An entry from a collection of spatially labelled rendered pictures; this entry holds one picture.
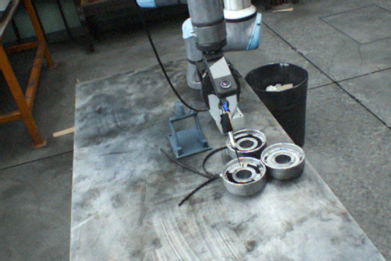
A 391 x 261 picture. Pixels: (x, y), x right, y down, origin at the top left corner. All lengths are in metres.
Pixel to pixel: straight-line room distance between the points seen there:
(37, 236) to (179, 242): 1.53
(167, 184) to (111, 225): 0.18
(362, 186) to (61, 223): 1.52
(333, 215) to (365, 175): 1.38
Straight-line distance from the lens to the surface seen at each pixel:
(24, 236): 2.46
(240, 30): 1.44
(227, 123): 1.06
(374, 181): 2.34
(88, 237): 1.06
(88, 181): 1.22
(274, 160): 1.10
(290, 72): 2.52
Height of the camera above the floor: 1.49
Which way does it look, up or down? 32 degrees down
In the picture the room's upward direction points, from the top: 11 degrees counter-clockwise
